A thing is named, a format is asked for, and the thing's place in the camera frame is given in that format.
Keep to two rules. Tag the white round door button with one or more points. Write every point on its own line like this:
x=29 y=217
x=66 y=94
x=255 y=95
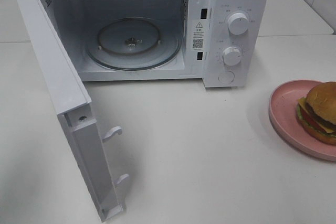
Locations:
x=226 y=77

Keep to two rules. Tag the white timer knob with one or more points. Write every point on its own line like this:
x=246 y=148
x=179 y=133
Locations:
x=232 y=56

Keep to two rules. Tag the white microwave door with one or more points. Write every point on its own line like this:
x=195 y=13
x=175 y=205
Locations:
x=72 y=105

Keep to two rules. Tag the white microwave oven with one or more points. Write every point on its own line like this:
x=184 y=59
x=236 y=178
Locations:
x=205 y=36

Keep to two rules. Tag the toy burger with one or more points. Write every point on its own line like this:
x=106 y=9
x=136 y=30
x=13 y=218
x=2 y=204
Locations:
x=316 y=112

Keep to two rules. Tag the pink round plate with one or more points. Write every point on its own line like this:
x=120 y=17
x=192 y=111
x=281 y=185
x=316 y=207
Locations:
x=283 y=117

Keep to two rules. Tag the glass microwave turntable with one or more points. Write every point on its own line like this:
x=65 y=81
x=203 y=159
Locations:
x=132 y=44

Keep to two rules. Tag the white power knob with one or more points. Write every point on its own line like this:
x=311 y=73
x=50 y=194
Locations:
x=238 y=23

